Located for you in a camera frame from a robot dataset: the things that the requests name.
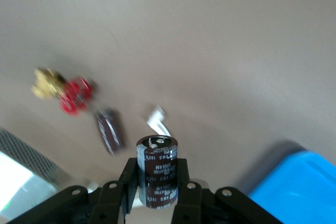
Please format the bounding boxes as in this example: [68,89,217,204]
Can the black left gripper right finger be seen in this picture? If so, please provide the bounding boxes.
[170,158,284,224]

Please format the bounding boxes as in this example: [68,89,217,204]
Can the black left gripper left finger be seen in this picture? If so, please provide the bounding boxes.
[7,157,140,224]

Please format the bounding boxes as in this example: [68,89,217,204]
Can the blue plastic tray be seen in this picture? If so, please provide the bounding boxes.
[248,150,336,224]

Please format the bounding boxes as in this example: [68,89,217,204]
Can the grey metal power supply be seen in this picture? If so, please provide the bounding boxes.
[0,128,69,221]

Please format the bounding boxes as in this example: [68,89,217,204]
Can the white curved plastic bracket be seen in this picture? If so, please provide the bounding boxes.
[142,104,172,137]

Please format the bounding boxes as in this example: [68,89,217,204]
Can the brass valve red handle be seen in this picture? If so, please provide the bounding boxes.
[30,68,96,116]

